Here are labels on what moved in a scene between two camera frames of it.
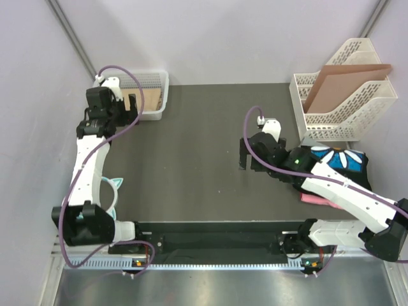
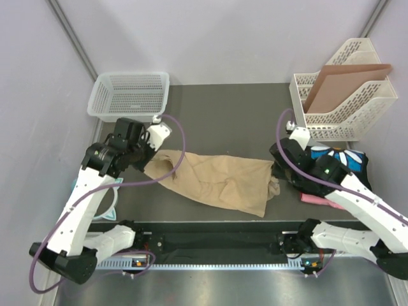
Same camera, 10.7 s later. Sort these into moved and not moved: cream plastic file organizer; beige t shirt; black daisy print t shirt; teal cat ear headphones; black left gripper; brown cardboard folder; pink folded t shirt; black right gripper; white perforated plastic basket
Moved: black left gripper; beige t shirt; black right gripper
Not moved: pink folded t shirt; brown cardboard folder; black daisy print t shirt; cream plastic file organizer; teal cat ear headphones; white perforated plastic basket
